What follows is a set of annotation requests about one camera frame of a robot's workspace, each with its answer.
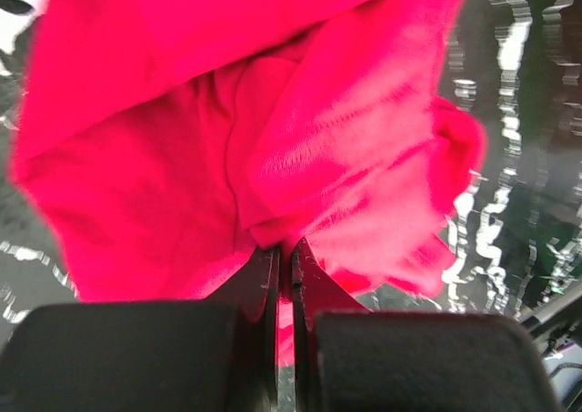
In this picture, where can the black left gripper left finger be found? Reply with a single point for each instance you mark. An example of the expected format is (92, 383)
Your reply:
(214, 354)

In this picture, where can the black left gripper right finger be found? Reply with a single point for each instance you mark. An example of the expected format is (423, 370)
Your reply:
(349, 358)

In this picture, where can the red t shirt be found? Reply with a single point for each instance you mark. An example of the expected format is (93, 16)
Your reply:
(164, 141)

